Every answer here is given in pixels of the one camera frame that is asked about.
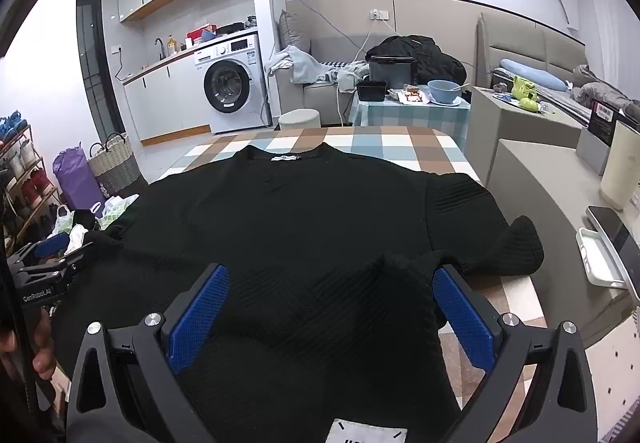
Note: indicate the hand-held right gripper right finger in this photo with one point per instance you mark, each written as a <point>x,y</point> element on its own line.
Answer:
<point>462,318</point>

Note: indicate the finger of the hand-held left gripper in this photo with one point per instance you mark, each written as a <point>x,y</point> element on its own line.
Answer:
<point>50,246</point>
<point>79,255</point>

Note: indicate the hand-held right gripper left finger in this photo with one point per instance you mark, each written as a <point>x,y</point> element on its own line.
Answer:
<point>197,318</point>

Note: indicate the black knit sweater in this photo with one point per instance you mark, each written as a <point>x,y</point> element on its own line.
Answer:
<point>300,223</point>

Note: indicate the grey crumpled clothes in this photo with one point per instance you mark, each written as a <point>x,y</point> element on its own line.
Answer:
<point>600,93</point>

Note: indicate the person's left hand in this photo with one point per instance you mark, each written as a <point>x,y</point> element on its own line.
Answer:
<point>45,348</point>

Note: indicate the white plastic bags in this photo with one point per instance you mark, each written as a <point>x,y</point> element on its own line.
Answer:
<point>112,210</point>

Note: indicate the purple bag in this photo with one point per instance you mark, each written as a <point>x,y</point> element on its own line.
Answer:
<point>75,178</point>

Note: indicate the shoe rack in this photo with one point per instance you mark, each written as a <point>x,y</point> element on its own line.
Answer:
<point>25,173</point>

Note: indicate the wicker basket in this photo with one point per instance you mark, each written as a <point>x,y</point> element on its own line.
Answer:
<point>115,165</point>

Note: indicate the beige counter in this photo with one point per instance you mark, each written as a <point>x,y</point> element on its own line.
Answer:
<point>540,203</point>

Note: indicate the white tray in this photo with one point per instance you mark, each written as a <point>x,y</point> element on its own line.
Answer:
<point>597,263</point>

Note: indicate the kitchen counter with cabinets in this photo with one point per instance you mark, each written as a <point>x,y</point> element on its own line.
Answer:
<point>160,98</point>

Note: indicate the dark glass door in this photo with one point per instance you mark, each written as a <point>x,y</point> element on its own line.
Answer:
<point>95,68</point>

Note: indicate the beige low cabinet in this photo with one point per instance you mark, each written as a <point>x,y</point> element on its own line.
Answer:
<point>510,138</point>

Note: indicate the checkered blanket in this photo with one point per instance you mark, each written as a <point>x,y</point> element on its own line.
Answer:
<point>390,145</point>

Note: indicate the small table with checked cloth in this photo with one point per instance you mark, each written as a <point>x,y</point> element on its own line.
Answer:
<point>410,115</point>

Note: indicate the grey box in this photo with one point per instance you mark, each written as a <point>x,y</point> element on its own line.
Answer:
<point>591,150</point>

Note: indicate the cream container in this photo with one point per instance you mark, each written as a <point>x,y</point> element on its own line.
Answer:
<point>620,168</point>

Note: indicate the black faucet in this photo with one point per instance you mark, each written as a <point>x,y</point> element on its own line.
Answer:
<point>160,48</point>

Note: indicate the round white stool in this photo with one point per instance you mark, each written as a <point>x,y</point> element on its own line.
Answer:
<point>299,119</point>

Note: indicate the blue bowl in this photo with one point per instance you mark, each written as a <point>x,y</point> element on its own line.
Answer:
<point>444,91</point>

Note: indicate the snack tray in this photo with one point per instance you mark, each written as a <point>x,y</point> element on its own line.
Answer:
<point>410,96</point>

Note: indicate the white washing machine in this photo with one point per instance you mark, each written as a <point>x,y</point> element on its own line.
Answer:
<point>235,88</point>

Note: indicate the yellow bottle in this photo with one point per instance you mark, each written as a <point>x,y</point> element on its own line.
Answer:
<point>171,45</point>

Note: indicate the green toy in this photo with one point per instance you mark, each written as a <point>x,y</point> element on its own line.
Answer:
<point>525,90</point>

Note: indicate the black plastic tray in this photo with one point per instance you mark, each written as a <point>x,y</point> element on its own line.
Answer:
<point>371,91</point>

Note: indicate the black box with label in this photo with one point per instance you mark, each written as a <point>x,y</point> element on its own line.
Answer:
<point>607,120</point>

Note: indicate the beige sofa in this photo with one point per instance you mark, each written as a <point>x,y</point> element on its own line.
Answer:
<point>320,98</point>

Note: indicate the red basin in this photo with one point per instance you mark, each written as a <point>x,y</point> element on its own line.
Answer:
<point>201,34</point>

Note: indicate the blue pillow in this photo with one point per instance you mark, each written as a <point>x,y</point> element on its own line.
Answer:
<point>535,74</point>

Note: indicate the black box appliance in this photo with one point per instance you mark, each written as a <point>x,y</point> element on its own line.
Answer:
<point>392,73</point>

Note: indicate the black padded jacket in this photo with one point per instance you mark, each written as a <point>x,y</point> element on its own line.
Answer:
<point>430,55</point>

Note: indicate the light blue garment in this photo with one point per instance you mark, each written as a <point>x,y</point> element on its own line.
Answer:
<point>297,65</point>

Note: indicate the white crumpled garment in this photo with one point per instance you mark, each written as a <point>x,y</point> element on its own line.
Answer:
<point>345,73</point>

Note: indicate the beige bed headboard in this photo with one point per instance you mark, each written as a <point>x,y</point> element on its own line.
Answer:
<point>530,43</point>

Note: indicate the grey cushion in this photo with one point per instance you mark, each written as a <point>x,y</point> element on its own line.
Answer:
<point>294,32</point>

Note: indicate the wall outlet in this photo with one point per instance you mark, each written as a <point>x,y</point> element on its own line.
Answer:
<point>380,14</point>

